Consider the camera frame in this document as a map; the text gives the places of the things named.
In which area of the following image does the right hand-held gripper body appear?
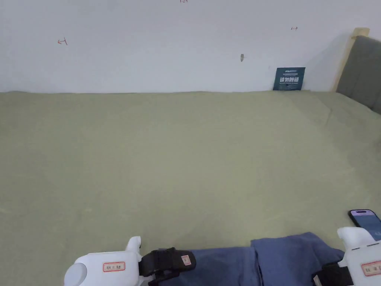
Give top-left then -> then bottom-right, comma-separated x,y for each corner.
336,226 -> 381,286

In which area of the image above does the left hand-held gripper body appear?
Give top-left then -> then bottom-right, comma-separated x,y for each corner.
64,236 -> 156,286

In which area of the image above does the dark blue sign card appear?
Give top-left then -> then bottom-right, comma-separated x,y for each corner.
272,67 -> 306,91

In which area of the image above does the bed with pale green sheet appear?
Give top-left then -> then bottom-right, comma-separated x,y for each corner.
0,90 -> 381,286

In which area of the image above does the blue garment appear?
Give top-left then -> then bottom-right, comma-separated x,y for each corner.
174,232 -> 346,286

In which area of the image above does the black smartphone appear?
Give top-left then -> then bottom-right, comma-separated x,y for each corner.
348,209 -> 381,242

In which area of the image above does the grey padded headboard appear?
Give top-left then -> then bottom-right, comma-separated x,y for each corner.
335,35 -> 381,115

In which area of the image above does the pale wooden headboard post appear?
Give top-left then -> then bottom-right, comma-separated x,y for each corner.
329,27 -> 371,92

